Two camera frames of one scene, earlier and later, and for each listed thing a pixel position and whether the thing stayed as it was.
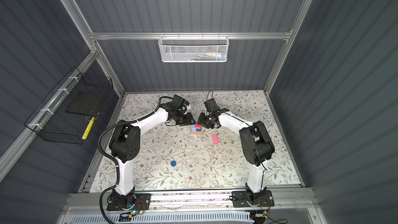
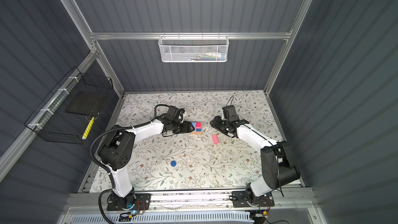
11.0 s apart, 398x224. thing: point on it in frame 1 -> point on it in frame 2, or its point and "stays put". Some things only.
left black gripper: x=188 y=120 -> x=187 y=127
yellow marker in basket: x=88 y=128 stays put
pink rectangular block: x=215 y=139 stays put
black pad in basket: x=85 y=102 stays put
